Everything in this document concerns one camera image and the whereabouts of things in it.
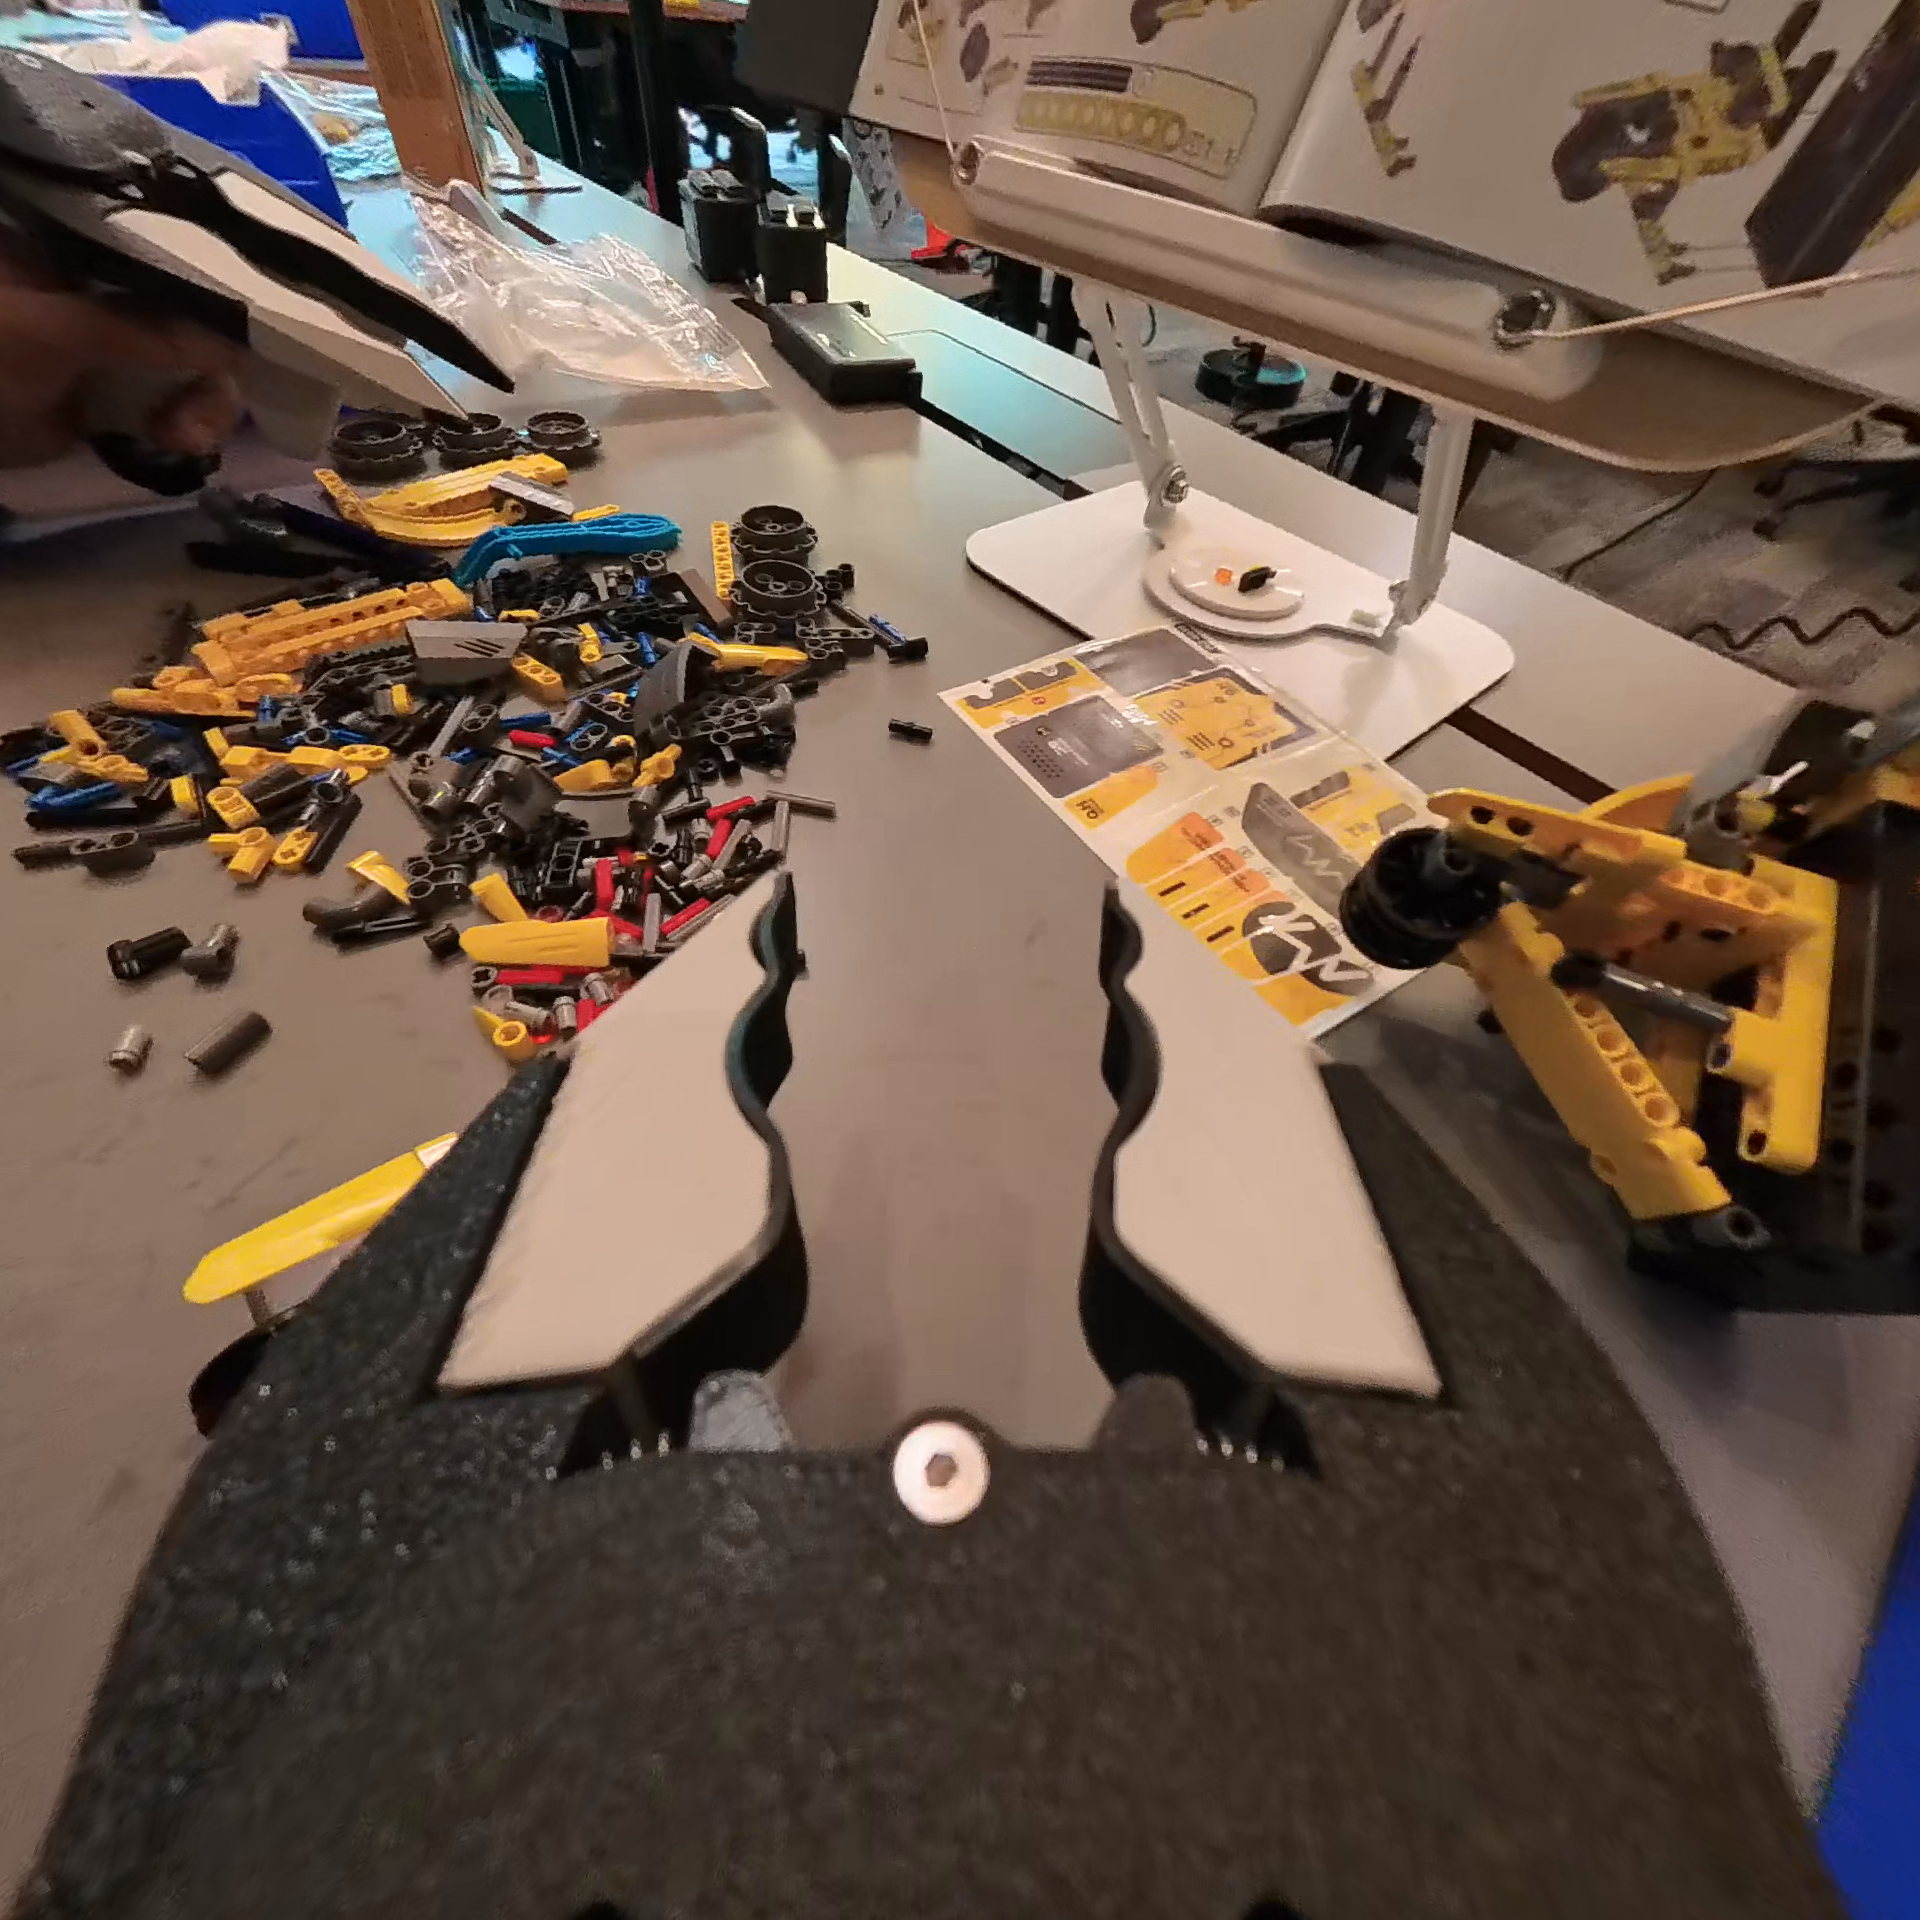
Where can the small yellow brick assembly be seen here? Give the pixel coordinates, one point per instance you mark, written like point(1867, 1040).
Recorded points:
point(314, 1214)

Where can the pile of small brick pieces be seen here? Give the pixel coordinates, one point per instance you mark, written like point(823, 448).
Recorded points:
point(532, 943)

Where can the white book stand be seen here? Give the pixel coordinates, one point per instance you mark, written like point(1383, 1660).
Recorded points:
point(1095, 554)

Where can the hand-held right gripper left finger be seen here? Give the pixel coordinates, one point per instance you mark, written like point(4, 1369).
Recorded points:
point(630, 1200)

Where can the grey gear wheel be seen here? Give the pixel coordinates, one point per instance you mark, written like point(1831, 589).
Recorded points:
point(776, 589)
point(563, 433)
point(374, 441)
point(477, 434)
point(776, 533)

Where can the clear plastic bag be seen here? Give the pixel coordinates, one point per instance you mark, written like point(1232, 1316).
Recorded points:
point(600, 315)

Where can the person's left hand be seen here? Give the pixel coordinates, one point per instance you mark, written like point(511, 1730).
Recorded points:
point(90, 374)

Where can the black curved connector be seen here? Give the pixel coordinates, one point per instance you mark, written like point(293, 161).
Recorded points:
point(147, 954)

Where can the grey cone connector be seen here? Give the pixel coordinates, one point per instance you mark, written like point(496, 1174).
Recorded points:
point(211, 951)

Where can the large yellow brick vehicle model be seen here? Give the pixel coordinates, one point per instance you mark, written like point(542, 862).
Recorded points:
point(1634, 931)

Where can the grey tube connector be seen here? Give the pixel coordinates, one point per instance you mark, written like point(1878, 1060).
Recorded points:
point(228, 1040)

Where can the wooden board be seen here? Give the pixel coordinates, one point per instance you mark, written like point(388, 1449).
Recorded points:
point(412, 91)

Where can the black power adapter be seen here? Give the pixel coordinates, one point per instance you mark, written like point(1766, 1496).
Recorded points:
point(841, 352)

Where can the instruction booklet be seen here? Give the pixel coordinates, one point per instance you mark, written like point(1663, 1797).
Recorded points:
point(1500, 120)

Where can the black charger block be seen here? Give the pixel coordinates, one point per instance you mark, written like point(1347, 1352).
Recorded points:
point(793, 248)
point(716, 224)

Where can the yellow grey sticker sheet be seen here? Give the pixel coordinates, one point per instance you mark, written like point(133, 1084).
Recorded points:
point(1200, 720)

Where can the small white bushing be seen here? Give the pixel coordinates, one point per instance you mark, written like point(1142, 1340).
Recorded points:
point(129, 1047)

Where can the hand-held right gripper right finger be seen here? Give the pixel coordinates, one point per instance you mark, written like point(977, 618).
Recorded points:
point(1260, 1200)

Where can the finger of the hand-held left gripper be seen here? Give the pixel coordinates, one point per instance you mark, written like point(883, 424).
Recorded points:
point(293, 374)
point(255, 263)

